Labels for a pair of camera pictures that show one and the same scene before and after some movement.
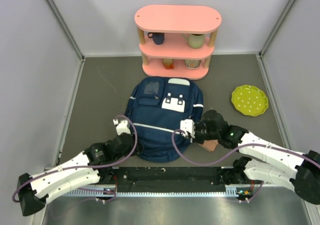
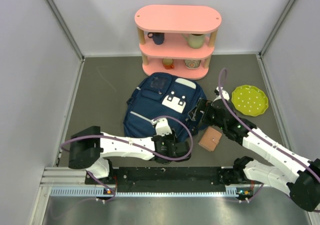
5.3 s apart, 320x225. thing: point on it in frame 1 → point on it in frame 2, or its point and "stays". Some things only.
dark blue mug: x=158 y=38 stays
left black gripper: x=138 y=149 → x=172 y=136
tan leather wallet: x=209 y=145 stays
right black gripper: x=196 y=139 → x=203 y=105
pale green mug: x=195 y=41 stays
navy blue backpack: x=156 y=106 stays
